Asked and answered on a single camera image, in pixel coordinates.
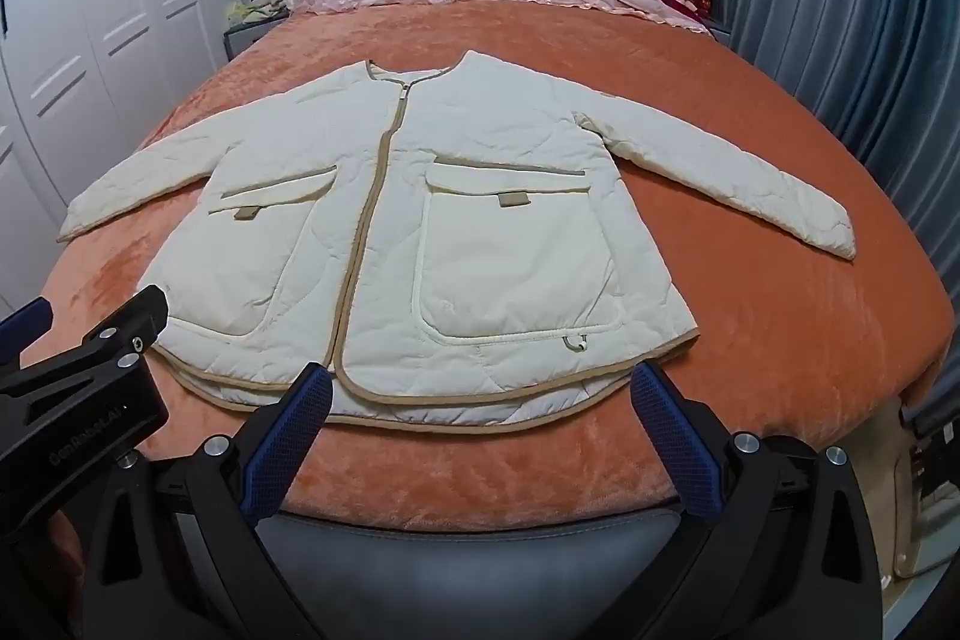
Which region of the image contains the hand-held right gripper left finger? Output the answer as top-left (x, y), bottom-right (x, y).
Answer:
top-left (82, 364), bottom-right (333, 640)

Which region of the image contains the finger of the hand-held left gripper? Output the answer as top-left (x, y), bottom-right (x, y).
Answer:
top-left (0, 297), bottom-right (55, 356)
top-left (0, 284), bottom-right (170, 401)

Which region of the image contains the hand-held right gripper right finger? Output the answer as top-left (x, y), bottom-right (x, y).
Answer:
top-left (632, 361), bottom-right (886, 640)

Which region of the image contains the cream quilted jacket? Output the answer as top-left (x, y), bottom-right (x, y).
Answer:
top-left (58, 50), bottom-right (857, 435)

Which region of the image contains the orange plush blanket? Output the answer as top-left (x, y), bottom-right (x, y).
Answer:
top-left (19, 0), bottom-right (953, 532)

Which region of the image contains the grey-blue bed footboard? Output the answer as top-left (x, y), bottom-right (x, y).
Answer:
top-left (255, 505), bottom-right (713, 640)

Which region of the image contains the beige object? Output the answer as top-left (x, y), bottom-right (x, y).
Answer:
top-left (862, 400), bottom-right (946, 611)

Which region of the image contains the white wardrobe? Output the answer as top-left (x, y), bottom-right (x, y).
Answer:
top-left (0, 0), bottom-right (248, 311)

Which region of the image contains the grey nightstand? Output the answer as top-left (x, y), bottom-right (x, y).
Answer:
top-left (223, 0), bottom-right (290, 60)

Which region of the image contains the pale yellow cloth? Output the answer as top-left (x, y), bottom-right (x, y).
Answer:
top-left (227, 0), bottom-right (293, 22)

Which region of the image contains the grey-blue curtain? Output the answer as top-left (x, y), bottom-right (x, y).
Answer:
top-left (720, 0), bottom-right (960, 281)

